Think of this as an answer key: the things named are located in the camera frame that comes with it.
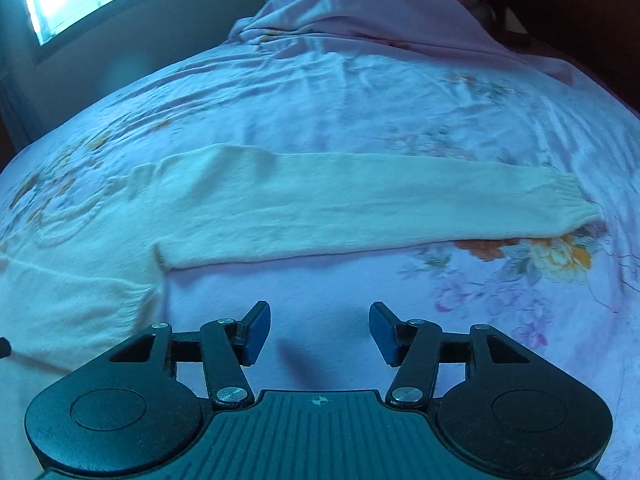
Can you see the cream towel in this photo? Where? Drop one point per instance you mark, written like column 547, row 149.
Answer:
column 325, row 205

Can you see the floral bed sheet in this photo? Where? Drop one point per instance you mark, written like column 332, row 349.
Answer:
column 325, row 100

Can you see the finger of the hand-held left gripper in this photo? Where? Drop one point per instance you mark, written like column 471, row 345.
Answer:
column 3, row 347

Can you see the red wooden headboard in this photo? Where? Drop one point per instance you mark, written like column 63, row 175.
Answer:
column 575, row 10

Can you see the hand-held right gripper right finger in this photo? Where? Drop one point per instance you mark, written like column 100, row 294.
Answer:
column 380, row 332

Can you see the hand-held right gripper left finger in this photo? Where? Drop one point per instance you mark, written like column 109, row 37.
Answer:
column 259, row 332

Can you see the pink quilt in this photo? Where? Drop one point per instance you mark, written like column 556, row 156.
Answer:
column 375, row 5

